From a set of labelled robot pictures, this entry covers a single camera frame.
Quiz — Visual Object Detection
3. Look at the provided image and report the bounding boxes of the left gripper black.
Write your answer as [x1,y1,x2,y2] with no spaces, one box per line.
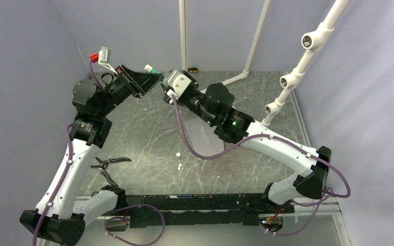
[96,64,163,117]

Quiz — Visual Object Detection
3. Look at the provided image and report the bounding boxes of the green white glue stick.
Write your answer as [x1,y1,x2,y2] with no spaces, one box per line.
[144,64,165,80]

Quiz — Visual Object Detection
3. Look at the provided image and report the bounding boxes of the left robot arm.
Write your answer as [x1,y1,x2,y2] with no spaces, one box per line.
[19,65,164,245]

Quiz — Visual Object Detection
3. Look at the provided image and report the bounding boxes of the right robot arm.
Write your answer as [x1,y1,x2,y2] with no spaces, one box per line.
[161,81,330,213]

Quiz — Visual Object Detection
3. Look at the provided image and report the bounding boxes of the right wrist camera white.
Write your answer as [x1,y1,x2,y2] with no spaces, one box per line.
[166,70,192,99]

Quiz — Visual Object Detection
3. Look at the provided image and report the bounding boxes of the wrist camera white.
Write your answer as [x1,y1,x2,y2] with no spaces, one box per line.
[89,46,118,74]
[166,70,192,99]

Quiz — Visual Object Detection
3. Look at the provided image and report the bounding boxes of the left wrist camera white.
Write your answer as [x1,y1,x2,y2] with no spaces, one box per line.
[89,46,118,74]

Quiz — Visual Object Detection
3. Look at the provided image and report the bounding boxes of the black handled pliers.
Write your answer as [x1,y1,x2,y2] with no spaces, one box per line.
[91,156,132,187]

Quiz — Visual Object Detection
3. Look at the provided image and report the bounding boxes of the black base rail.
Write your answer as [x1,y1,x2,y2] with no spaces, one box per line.
[104,193,295,233]

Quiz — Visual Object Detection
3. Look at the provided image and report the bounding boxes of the white pvc pipe frame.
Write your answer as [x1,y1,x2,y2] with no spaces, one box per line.
[178,0,351,126]

